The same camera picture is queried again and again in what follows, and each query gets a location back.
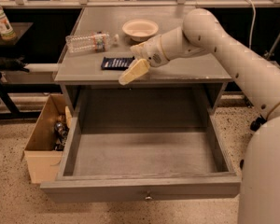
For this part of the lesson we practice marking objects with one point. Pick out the items inside cardboard box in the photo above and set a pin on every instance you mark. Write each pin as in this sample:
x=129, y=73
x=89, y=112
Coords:
x=61, y=128

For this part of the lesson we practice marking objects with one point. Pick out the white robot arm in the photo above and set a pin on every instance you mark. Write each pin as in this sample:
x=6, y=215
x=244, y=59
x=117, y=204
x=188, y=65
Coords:
x=258, y=79

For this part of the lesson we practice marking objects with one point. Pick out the cardboard box on floor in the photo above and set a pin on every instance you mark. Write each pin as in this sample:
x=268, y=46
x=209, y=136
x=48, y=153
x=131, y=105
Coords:
x=43, y=160

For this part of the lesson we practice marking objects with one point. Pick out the green labelled bottle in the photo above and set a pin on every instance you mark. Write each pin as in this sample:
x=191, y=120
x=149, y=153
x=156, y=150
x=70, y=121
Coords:
x=6, y=30

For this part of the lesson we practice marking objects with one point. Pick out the clear plastic water bottle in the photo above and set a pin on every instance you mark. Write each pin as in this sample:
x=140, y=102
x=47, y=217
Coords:
x=92, y=42

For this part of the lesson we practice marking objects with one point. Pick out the white paper bowl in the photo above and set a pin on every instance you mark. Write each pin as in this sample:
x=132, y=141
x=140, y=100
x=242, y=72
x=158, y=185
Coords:
x=140, y=30

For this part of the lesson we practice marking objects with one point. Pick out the blue rxbar blueberry bar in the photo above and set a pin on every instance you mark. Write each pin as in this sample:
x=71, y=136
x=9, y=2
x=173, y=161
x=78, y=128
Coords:
x=116, y=63

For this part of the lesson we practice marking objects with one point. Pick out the open grey top drawer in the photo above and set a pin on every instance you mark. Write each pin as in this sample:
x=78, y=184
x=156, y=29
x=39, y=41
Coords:
x=143, y=145

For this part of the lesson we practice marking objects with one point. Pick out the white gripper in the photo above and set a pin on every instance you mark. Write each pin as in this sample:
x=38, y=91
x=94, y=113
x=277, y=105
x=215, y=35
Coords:
x=153, y=52

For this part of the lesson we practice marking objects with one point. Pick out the grey cabinet with top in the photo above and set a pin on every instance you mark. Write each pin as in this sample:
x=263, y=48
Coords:
x=183, y=86

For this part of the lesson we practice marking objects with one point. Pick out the black side table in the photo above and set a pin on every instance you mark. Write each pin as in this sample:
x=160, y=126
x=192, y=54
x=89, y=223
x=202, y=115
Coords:
x=8, y=109

